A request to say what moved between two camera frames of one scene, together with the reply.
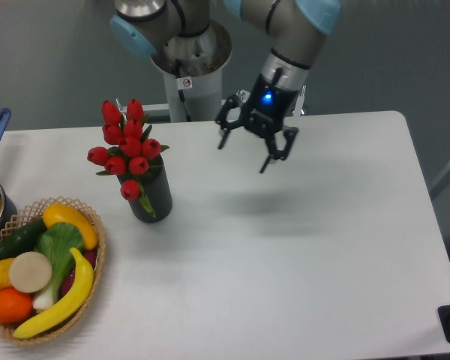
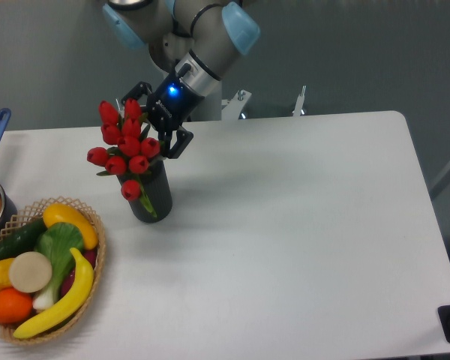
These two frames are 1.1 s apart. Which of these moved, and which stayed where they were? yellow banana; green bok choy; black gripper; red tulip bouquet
Moved: black gripper
Stayed: yellow banana; red tulip bouquet; green bok choy
